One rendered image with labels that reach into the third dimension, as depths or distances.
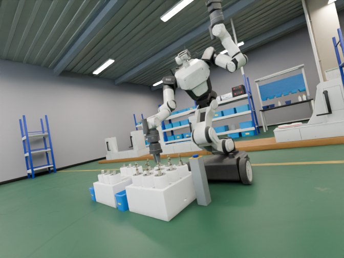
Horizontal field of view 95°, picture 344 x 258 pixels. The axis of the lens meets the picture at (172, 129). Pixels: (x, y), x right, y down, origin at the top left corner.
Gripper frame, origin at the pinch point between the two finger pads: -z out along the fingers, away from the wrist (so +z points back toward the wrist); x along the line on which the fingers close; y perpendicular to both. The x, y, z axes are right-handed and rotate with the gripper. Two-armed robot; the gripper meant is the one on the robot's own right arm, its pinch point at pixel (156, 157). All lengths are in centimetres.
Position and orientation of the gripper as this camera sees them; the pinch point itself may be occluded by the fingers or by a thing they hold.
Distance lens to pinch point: 106.4
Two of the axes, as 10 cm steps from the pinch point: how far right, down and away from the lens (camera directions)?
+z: -1.9, -9.8, 0.4
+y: -8.3, 1.4, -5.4
